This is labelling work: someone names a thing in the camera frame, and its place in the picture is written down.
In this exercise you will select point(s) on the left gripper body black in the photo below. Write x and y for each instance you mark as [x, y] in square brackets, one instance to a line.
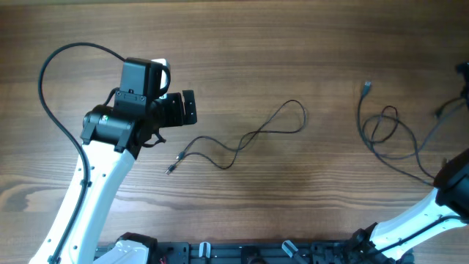
[168, 113]

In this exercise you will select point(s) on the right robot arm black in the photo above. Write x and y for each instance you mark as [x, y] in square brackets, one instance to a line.
[444, 208]

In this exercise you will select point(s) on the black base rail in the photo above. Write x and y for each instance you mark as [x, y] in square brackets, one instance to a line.
[319, 252]

